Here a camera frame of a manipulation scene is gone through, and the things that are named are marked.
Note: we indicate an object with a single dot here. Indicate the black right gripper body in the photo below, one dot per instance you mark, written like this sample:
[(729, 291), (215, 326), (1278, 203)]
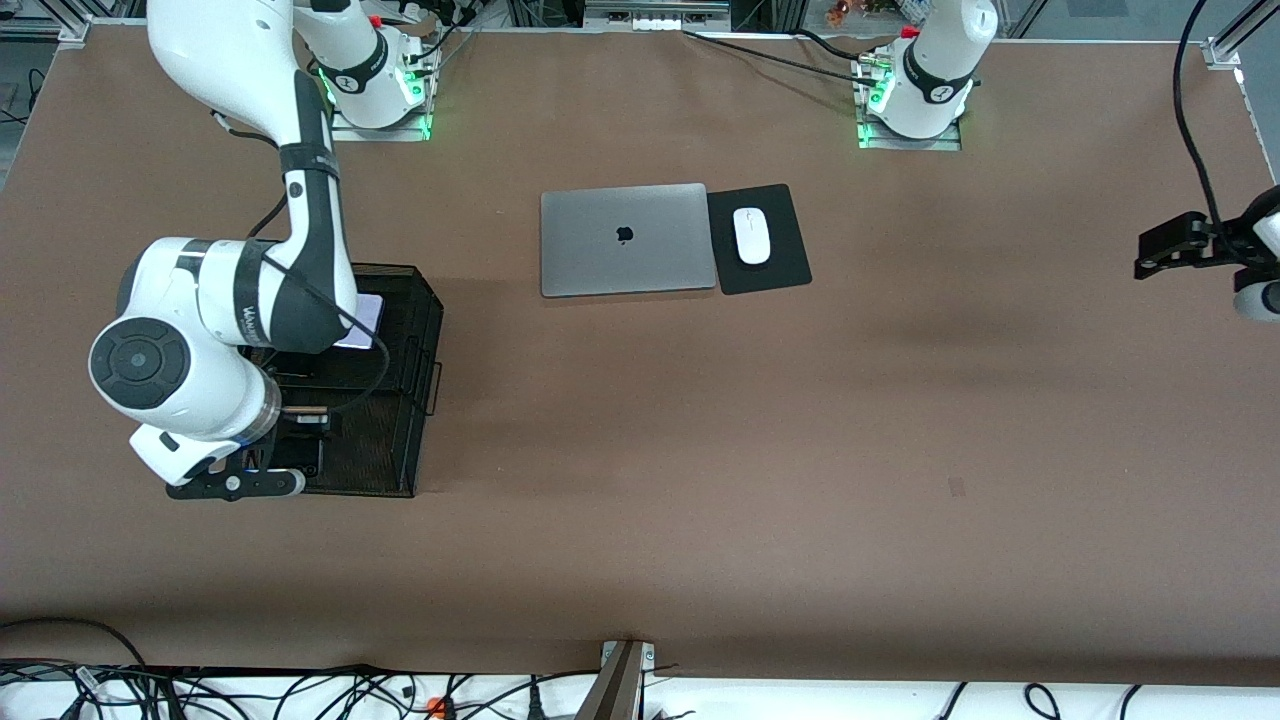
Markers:
[(299, 437)]

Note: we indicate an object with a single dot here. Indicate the small orange figurine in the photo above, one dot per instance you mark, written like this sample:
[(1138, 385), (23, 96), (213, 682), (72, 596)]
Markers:
[(838, 10)]

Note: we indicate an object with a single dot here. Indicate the grey power strip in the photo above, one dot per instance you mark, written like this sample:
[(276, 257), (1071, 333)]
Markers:
[(655, 22)]

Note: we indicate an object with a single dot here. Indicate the black mouse pad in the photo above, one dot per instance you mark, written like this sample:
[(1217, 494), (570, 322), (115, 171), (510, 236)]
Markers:
[(785, 270)]

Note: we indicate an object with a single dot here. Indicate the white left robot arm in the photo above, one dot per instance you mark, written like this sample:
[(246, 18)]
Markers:
[(940, 50)]

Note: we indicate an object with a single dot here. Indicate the black flip phone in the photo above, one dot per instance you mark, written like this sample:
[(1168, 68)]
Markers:
[(300, 462)]

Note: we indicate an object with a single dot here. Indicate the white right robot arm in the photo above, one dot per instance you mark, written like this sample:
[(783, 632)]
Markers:
[(220, 60)]

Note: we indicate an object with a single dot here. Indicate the white computer mouse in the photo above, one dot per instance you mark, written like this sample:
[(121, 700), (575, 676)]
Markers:
[(752, 235)]

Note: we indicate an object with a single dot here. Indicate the black two-tier mesh tray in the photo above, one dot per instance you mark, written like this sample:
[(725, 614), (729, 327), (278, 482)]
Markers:
[(400, 440)]

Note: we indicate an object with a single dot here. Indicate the grey metal camera bracket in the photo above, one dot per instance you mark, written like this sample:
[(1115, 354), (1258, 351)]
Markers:
[(615, 690)]

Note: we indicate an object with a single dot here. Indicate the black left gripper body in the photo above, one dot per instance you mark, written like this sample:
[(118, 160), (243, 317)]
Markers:
[(1222, 243)]

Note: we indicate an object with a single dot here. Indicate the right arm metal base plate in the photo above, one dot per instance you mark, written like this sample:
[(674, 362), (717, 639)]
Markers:
[(350, 133)]

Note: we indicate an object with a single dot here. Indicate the silver closed laptop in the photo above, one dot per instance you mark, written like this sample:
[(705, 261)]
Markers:
[(600, 260)]

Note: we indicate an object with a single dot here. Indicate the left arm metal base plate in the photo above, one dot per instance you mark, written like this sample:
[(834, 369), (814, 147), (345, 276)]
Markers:
[(950, 145)]

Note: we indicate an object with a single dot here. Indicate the aluminium frame corner rail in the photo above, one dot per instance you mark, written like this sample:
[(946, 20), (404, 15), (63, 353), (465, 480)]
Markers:
[(70, 30), (1222, 50)]

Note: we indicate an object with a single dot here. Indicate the lavender flip phone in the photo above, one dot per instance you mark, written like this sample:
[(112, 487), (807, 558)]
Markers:
[(372, 310)]

